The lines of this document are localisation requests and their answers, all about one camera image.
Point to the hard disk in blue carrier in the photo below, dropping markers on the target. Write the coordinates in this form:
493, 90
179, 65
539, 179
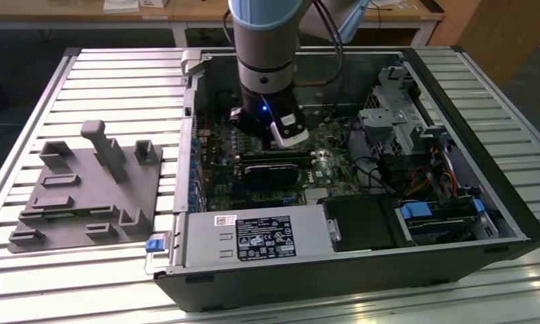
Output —
414, 212

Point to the wooden cabinet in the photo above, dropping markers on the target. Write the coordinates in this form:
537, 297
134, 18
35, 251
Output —
500, 33

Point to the black graphics card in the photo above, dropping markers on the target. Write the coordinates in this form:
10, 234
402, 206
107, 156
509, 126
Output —
270, 175

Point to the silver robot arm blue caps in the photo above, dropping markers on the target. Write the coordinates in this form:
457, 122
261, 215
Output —
263, 50

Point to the metal drive cage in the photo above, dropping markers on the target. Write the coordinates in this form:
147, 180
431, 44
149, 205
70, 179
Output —
387, 135

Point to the white box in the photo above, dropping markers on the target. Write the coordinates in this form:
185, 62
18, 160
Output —
122, 6

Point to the small silver heatsink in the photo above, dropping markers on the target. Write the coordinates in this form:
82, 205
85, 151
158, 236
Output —
318, 195

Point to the wooden desk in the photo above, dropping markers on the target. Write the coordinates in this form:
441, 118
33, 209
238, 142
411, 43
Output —
117, 17

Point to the green motherboard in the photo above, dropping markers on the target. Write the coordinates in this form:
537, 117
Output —
338, 165

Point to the black plastic fan shroud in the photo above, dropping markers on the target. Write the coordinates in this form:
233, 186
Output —
365, 222

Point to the silver power supply unit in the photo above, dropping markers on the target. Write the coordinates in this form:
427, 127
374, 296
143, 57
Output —
198, 236

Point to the blue case latch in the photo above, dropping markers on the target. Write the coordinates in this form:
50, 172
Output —
157, 245

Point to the black open PC case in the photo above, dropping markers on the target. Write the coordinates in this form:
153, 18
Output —
297, 287

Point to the black RAM slot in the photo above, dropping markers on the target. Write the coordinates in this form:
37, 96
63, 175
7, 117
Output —
347, 106

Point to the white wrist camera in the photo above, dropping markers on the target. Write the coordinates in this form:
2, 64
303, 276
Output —
290, 133

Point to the grey parts rack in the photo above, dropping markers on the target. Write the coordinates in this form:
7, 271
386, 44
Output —
95, 195

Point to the blue drive bay tab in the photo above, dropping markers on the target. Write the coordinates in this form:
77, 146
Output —
478, 207

